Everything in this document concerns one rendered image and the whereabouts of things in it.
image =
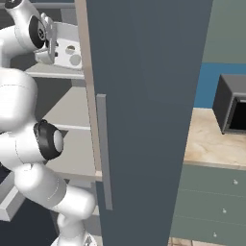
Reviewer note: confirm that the grey-green drawer front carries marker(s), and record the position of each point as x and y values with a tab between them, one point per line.
198	232
205	206
211	179

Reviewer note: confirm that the grey-green wall cupboard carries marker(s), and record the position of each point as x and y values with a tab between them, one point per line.
226	30

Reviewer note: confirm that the grey fridge shelf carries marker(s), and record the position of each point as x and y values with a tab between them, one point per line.
70	110
77	157
54	71

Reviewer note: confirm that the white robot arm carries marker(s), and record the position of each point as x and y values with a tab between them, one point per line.
17	105

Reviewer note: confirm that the small silver drawer knob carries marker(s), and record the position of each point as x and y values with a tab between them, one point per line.
224	210
235	182
214	234

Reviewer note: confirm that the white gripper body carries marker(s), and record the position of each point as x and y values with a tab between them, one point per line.
65	38

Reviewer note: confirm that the dark blue-grey fridge door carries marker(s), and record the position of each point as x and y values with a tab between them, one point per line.
144	121

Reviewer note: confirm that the grey fridge drawer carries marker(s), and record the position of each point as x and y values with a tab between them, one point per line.
11	200

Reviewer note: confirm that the dark grey microwave oven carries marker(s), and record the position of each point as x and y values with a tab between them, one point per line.
229	102

